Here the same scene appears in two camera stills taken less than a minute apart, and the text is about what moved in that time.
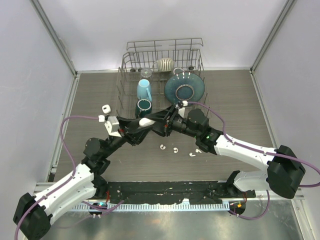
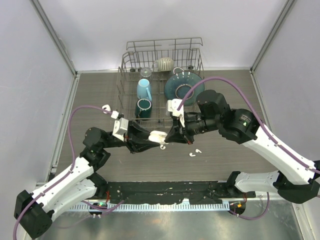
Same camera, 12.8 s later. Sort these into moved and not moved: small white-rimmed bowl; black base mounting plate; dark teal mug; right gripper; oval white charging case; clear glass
Moved: right gripper; oval white charging case
Not moved: black base mounting plate; clear glass; dark teal mug; small white-rimmed bowl
